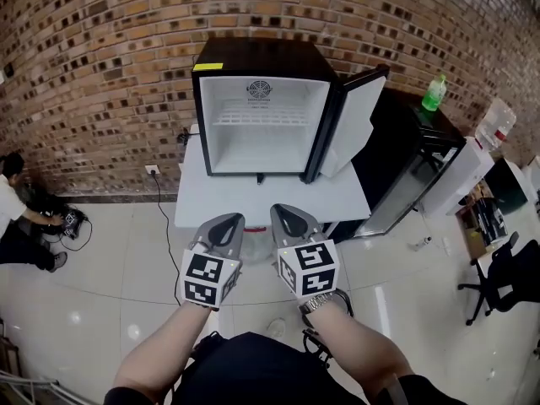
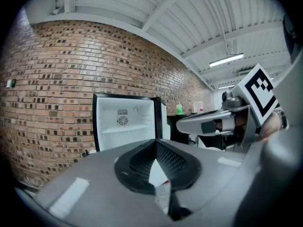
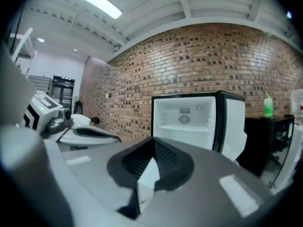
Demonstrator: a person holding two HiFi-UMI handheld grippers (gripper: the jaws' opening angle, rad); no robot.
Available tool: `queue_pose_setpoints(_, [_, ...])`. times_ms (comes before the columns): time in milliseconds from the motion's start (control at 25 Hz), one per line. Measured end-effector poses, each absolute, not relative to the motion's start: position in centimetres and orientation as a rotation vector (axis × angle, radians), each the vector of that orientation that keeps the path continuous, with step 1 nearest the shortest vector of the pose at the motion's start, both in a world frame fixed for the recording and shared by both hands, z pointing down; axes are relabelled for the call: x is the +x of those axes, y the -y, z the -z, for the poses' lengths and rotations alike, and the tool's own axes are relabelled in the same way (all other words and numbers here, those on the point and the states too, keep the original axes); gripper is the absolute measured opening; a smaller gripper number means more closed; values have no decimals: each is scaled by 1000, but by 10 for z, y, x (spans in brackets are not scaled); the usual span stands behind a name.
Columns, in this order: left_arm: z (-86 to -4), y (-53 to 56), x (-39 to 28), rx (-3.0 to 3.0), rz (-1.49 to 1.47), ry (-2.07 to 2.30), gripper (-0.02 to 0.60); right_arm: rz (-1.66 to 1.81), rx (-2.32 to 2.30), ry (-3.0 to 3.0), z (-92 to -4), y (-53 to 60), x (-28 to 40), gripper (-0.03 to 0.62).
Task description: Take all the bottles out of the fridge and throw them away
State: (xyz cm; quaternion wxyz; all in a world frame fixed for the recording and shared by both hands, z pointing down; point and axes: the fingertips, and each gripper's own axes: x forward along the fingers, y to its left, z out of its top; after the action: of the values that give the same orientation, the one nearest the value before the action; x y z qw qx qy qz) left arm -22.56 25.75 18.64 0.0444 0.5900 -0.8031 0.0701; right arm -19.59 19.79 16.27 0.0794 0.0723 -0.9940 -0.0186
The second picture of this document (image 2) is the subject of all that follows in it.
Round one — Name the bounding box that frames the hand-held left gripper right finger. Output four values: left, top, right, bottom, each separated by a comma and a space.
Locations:
156, 139, 247, 219

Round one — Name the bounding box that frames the clear bottle on cabinet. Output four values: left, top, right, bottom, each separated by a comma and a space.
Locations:
193, 100, 205, 114

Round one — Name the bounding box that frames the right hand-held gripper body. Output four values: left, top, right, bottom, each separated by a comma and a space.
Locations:
222, 63, 280, 148

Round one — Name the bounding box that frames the round fridge fan grille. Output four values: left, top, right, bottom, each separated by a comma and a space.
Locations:
117, 109, 130, 127

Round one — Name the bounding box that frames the silver metal wristwatch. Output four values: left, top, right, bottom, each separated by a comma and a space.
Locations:
273, 109, 288, 130

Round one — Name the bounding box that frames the black mini fridge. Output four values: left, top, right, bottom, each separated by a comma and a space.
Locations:
92, 93, 163, 152

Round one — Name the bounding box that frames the long ceiling light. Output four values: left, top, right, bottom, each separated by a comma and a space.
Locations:
208, 52, 244, 68

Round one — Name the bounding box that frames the person's right forearm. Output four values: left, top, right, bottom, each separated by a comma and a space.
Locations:
258, 112, 289, 143

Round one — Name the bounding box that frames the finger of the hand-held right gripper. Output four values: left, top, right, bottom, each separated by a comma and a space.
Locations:
176, 105, 247, 130
177, 113, 236, 135

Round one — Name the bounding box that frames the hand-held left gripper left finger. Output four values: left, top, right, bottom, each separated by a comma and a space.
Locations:
33, 139, 170, 227

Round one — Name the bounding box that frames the black mini fridge door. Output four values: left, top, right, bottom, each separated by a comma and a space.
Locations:
153, 97, 171, 141

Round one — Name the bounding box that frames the black glass-door cabinet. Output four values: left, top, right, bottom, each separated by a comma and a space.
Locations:
167, 113, 223, 149

